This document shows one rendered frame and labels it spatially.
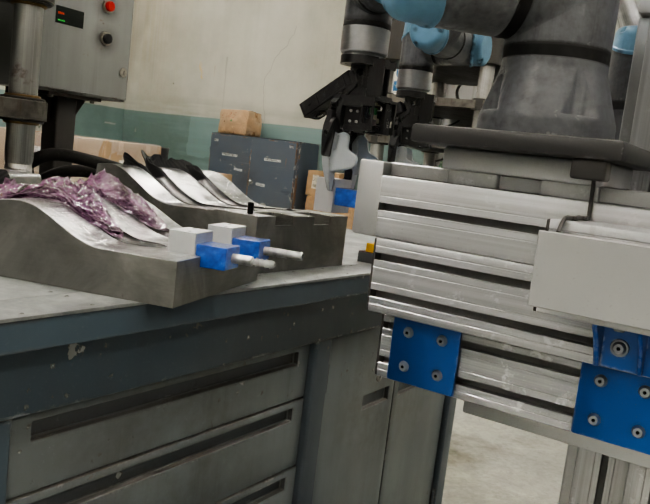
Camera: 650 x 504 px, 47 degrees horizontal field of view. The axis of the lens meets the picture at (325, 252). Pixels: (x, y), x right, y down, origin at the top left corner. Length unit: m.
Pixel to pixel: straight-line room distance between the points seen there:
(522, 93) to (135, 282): 0.48
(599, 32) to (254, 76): 8.47
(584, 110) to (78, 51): 1.41
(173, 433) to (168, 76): 9.11
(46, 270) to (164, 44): 9.29
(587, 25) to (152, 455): 0.76
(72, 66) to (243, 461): 1.13
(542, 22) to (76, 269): 0.59
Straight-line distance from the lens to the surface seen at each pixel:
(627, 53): 1.34
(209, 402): 1.13
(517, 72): 0.85
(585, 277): 0.68
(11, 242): 0.98
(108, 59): 2.05
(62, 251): 0.94
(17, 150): 1.75
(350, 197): 1.17
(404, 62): 1.65
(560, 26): 0.85
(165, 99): 10.06
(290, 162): 8.24
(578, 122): 0.82
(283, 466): 1.35
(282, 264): 1.21
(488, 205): 0.84
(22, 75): 1.75
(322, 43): 8.81
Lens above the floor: 0.99
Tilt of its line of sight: 7 degrees down
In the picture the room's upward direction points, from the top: 7 degrees clockwise
